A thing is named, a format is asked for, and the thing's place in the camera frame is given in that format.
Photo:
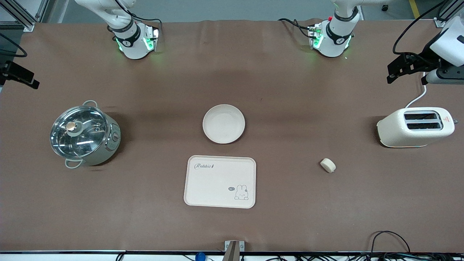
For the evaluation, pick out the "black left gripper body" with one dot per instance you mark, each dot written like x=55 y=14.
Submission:
x=425 y=57

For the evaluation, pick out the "small pale bun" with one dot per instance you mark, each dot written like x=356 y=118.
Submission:
x=328 y=165

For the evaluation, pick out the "round cream plate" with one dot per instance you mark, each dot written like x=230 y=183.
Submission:
x=223 y=124

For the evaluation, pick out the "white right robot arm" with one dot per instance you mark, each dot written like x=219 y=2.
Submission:
x=127 y=36

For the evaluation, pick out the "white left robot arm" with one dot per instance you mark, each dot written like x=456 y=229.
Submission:
x=339 y=36

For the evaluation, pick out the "cream rabbit print tray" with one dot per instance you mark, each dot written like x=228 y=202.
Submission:
x=214 y=185

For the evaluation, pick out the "cream two-slot toaster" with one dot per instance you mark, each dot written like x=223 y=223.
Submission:
x=409 y=136

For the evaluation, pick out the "glass pot lid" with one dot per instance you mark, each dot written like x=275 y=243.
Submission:
x=81 y=132

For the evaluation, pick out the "brown table cover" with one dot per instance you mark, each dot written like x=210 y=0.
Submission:
x=290 y=90

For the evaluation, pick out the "pale green electric pot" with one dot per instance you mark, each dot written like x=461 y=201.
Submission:
x=110 y=145

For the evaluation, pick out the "blue round cap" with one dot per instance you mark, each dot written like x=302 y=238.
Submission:
x=200 y=257

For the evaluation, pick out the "aluminium frame profile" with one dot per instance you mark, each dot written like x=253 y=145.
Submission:
x=21 y=16
x=444 y=16

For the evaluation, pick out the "grey metal camera bracket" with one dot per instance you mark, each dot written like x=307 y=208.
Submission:
x=234 y=250

